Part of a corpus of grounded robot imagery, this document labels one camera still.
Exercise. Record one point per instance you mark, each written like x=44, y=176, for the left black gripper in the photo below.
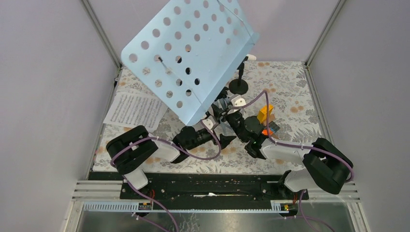
x=225, y=140

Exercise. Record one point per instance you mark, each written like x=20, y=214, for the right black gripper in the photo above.
x=219, y=112

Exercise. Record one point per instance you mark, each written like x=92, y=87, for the yellow toy block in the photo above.
x=266, y=115

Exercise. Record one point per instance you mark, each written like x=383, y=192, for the light blue music stand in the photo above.
x=188, y=52

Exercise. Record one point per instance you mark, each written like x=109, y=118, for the sheet music page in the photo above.
x=135, y=109

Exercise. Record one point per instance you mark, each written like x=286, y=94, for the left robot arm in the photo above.
x=130, y=150

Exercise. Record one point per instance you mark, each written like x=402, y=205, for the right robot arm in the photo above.
x=324, y=166

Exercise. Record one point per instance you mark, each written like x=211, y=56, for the right black microphone stand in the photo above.
x=239, y=86

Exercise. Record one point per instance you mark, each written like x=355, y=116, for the orange curved toy block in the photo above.
x=268, y=132

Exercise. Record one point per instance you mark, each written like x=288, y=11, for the white toy microphone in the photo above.
x=250, y=57

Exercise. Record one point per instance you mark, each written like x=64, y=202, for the floral table mat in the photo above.
x=283, y=85

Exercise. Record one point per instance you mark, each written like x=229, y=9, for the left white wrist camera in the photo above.
x=209, y=123

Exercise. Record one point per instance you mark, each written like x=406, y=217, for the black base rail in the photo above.
x=217, y=191

